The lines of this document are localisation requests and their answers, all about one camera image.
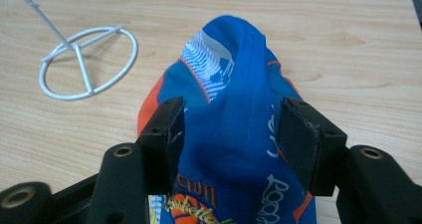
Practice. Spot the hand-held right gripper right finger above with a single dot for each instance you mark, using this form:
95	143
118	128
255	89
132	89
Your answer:
303	147

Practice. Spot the blue and orange printed cap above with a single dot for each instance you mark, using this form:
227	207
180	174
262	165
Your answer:
229	127

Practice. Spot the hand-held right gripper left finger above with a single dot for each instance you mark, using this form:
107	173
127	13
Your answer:
162	141

